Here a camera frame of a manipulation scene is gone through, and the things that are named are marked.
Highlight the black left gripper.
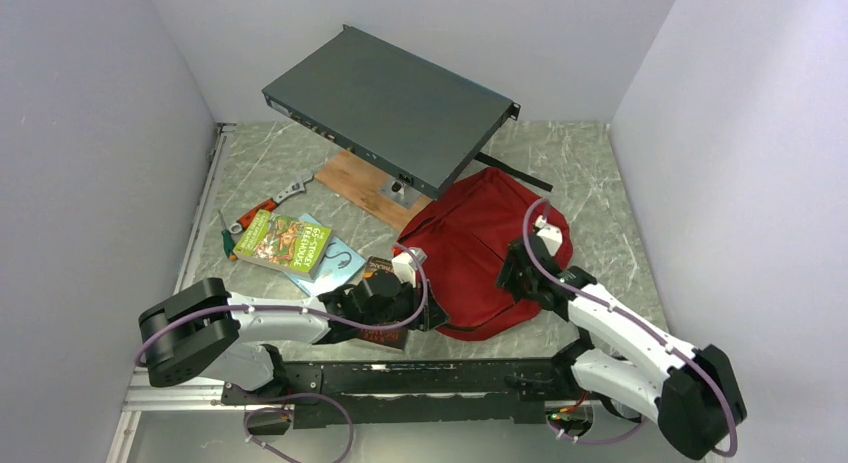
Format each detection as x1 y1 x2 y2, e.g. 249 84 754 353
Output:
360 274 451 331

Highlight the dark DiCamillo book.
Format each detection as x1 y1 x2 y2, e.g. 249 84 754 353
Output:
355 256 409 353

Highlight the red backpack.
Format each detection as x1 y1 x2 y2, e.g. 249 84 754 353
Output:
397 167 542 341

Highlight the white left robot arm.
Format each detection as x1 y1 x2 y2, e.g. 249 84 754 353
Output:
136 270 449 403

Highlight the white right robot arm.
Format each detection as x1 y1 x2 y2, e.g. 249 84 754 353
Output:
497 234 748 459

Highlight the light blue notebook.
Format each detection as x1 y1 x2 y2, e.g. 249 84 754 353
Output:
286 233 366 296

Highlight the green treehouse book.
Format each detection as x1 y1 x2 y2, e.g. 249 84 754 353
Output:
234 210 333 280

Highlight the wooden base board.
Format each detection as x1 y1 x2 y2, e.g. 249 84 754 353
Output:
315 150 432 230

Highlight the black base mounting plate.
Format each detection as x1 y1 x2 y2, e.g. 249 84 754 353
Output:
221 359 591 429

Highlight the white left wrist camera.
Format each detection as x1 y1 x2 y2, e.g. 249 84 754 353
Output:
391 247 427 288

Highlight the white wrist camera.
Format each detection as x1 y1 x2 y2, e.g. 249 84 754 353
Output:
391 247 427 288
533 215 564 256

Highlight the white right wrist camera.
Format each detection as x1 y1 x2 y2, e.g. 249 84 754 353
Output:
533 215 564 256

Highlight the metal stand bracket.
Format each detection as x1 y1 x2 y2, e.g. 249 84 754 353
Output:
379 175 422 209

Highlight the red handled adjustable wrench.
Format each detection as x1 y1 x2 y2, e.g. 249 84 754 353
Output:
226 172 314 235

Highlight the green handled screwdriver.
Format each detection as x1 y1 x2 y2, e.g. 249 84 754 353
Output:
217 209 237 261

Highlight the aluminium frame rail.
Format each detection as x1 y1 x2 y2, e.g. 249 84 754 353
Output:
106 123 236 462

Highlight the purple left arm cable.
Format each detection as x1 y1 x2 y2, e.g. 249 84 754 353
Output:
135 242 431 369

